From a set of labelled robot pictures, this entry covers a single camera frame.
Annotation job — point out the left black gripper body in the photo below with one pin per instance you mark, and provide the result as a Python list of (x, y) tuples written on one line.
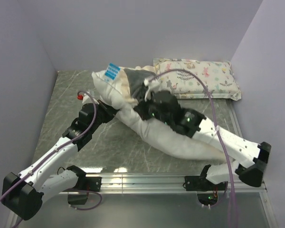
[(104, 115)]

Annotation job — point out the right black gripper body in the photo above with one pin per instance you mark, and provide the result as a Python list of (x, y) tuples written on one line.
[(149, 110)]

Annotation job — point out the white pillow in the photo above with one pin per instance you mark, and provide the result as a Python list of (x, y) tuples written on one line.
[(153, 132)]

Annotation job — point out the grey pillowcase with cream ruffle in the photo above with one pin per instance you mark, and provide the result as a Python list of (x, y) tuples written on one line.
[(130, 82)]

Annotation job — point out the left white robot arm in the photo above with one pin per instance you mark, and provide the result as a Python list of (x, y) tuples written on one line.
[(26, 192)]

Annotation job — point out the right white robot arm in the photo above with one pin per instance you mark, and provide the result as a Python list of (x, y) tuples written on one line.
[(245, 159)]

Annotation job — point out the animal print pillow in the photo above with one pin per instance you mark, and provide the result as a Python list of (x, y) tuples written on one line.
[(217, 76)]

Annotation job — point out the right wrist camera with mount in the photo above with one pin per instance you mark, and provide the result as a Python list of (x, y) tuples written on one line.
[(152, 85)]

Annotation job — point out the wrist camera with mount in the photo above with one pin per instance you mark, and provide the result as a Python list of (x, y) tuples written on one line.
[(84, 98), (152, 85)]

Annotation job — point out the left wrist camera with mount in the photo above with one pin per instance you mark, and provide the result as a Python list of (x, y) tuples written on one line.
[(84, 98)]

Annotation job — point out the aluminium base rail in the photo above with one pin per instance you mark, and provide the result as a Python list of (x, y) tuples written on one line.
[(122, 181)]

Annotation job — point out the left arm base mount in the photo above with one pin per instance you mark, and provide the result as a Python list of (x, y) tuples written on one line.
[(85, 187)]

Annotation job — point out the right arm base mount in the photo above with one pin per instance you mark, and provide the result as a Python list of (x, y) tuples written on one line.
[(208, 194)]

